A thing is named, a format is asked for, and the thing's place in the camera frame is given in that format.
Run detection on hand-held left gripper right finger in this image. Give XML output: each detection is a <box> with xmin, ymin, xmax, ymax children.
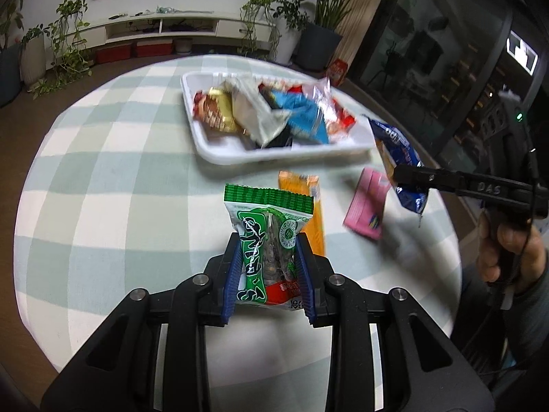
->
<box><xmin>296</xmin><ymin>232</ymin><xmax>494</xmax><ymax>412</ymax></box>

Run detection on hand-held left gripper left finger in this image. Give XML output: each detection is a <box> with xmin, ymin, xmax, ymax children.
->
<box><xmin>40</xmin><ymin>232</ymin><xmax>243</xmax><ymax>412</ymax></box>

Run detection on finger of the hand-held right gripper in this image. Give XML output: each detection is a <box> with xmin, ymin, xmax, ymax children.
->
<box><xmin>392</xmin><ymin>164</ymin><xmax>463</xmax><ymax>197</ymax></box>

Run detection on dark blue snack packet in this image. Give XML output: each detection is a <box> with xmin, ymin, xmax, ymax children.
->
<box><xmin>364</xmin><ymin>115</ymin><xmax>430</xmax><ymax>216</ymax></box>

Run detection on orange snack packet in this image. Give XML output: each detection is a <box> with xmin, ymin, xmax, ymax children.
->
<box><xmin>278</xmin><ymin>171</ymin><xmax>327</xmax><ymax>256</ymax></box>

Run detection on green snack packet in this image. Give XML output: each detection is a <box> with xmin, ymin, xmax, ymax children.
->
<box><xmin>223</xmin><ymin>184</ymin><xmax>315</xmax><ymax>310</ymax></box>

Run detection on white plastic tray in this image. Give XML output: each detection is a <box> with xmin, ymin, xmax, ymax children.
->
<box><xmin>180</xmin><ymin>71</ymin><xmax>377</xmax><ymax>164</ymax></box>

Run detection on light blue snack packet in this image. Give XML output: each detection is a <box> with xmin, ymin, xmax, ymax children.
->
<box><xmin>270</xmin><ymin>90</ymin><xmax>331</xmax><ymax>144</ymax></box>

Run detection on white snack packet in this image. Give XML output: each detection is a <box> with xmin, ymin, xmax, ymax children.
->
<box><xmin>223</xmin><ymin>78</ymin><xmax>292</xmax><ymax>144</ymax></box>

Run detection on gold snack packet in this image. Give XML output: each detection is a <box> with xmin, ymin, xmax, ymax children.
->
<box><xmin>208</xmin><ymin>87</ymin><xmax>244</xmax><ymax>134</ymax></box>

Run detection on person's right forearm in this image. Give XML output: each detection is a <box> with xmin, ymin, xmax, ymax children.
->
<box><xmin>502</xmin><ymin>264</ymin><xmax>549</xmax><ymax>357</ymax></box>

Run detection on person's right hand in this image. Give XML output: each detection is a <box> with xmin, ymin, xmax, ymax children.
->
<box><xmin>476</xmin><ymin>214</ymin><xmax>549</xmax><ymax>295</ymax></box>

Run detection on glass sliding door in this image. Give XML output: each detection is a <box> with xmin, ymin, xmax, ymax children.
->
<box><xmin>347</xmin><ymin>0</ymin><xmax>549</xmax><ymax>224</ymax></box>

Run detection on red bag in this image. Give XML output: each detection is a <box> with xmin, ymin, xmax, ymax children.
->
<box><xmin>327</xmin><ymin>59</ymin><xmax>349</xmax><ymax>87</ymax></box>

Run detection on checked tablecloth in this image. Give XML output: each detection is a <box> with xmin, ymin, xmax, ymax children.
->
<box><xmin>13</xmin><ymin>55</ymin><xmax>464</xmax><ymax>374</ymax></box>

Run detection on large leafy plant dark pot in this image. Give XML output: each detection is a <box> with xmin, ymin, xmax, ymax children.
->
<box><xmin>296</xmin><ymin>0</ymin><xmax>395</xmax><ymax>71</ymax></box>

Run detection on wooden slat panel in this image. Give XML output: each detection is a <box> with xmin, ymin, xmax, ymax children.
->
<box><xmin>335</xmin><ymin>0</ymin><xmax>400</xmax><ymax>67</ymax></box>

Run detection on plant in white pot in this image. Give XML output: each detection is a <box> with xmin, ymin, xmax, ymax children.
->
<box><xmin>274</xmin><ymin>0</ymin><xmax>310</xmax><ymax>63</ymax></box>

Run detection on trailing green plant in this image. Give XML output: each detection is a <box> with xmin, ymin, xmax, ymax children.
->
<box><xmin>32</xmin><ymin>0</ymin><xmax>93</xmax><ymax>97</ymax></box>
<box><xmin>238</xmin><ymin>0</ymin><xmax>279</xmax><ymax>58</ymax></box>

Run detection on red storage box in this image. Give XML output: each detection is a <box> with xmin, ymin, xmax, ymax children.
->
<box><xmin>95</xmin><ymin>44</ymin><xmax>131</xmax><ymax>64</ymax></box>
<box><xmin>135</xmin><ymin>39</ymin><xmax>174</xmax><ymax>57</ymax></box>

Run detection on white television cabinet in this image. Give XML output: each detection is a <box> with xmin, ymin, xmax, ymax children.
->
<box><xmin>83</xmin><ymin>11</ymin><xmax>275</xmax><ymax>51</ymax></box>

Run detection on plant in grey pot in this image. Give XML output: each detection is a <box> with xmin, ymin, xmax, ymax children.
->
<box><xmin>19</xmin><ymin>26</ymin><xmax>48</xmax><ymax>89</ymax></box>

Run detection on tall plant in dark pot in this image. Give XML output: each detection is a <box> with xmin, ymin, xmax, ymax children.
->
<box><xmin>0</xmin><ymin>0</ymin><xmax>24</xmax><ymax>108</ymax></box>

